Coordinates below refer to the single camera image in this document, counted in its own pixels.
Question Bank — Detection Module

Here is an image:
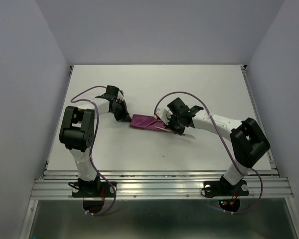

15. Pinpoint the purple cloth napkin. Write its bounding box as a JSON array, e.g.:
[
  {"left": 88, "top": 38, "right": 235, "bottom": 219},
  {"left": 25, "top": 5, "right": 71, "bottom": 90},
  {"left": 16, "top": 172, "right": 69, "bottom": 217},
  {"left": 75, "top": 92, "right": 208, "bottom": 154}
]
[{"left": 130, "top": 114, "right": 165, "bottom": 132}]

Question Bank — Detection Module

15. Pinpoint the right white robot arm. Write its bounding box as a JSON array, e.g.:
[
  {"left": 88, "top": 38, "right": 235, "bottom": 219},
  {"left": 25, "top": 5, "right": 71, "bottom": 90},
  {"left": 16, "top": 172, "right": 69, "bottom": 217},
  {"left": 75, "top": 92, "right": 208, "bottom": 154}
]
[{"left": 164, "top": 98, "right": 271, "bottom": 194}]

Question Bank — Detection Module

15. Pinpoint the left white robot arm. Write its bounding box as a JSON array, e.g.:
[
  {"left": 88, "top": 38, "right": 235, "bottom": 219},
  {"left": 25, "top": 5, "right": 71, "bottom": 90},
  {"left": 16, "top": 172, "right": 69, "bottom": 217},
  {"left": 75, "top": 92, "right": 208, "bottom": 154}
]
[{"left": 59, "top": 85, "right": 132, "bottom": 196}]

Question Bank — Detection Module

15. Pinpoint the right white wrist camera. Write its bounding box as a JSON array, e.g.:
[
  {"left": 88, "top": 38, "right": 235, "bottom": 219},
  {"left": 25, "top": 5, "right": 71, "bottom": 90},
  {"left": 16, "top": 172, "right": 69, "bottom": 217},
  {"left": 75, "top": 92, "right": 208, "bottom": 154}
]
[{"left": 154, "top": 108, "right": 172, "bottom": 125}]

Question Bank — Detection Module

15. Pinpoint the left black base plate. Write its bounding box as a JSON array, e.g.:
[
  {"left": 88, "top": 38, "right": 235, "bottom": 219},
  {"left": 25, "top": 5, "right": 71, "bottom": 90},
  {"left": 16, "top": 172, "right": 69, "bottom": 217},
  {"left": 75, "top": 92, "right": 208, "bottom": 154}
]
[{"left": 70, "top": 181, "right": 114, "bottom": 198}]

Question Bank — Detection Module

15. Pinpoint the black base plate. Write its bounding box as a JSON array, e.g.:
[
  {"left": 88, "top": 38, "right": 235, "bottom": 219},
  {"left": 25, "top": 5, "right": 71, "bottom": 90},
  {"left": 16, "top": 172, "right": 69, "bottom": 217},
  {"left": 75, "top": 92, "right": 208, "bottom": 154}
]
[
  {"left": 200, "top": 180, "right": 249, "bottom": 198},
  {"left": 70, "top": 181, "right": 114, "bottom": 198}
]

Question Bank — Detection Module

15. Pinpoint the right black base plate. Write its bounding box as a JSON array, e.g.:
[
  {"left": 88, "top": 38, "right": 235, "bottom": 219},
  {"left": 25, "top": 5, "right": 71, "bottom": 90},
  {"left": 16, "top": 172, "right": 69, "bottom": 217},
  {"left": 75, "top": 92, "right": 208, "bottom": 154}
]
[{"left": 200, "top": 180, "right": 249, "bottom": 198}]

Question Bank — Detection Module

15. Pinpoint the aluminium rail frame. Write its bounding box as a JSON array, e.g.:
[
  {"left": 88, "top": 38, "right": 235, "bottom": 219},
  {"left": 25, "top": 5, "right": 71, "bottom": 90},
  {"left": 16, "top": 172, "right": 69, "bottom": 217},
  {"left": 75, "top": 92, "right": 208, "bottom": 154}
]
[{"left": 17, "top": 64, "right": 299, "bottom": 239}]

